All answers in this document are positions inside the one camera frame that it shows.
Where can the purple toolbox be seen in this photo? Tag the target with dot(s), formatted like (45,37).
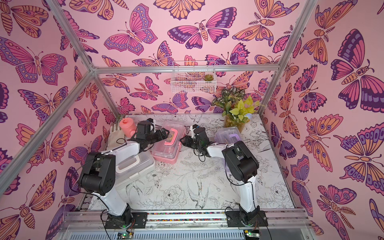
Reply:
(226,136)

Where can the potted leafy plant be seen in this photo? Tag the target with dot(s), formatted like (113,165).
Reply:
(237,107)

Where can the white wire basket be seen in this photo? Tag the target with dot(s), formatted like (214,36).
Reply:
(188,76)

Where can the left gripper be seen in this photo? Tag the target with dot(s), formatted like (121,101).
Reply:
(164,134)

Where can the pink watering can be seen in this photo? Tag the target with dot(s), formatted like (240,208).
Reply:
(128,127)

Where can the white clear toolbox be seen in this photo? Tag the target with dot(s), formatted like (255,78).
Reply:
(130,167)

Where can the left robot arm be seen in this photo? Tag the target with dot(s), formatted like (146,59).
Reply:
(98,175)

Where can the metal base rail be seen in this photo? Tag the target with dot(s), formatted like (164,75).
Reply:
(273,224)

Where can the pink toolbox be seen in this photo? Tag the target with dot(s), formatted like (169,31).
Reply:
(167,151)

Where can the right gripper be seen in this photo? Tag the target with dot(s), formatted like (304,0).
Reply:
(190,140)

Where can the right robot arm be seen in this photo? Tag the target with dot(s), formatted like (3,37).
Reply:
(240,162)

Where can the small succulent plant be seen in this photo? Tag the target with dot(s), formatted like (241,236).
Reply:
(208,77)

